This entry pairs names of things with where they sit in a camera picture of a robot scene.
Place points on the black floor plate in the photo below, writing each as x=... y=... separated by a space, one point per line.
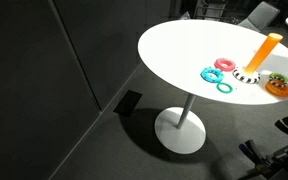
x=128 y=103

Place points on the grey chair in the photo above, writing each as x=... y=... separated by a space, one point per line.
x=260 y=17

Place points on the round white pedestal table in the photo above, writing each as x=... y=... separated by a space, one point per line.
x=177 y=52

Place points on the blue handled clamp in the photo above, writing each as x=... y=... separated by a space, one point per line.
x=250 y=150

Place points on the orange ring stacking stand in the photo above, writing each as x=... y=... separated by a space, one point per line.
x=249 y=74

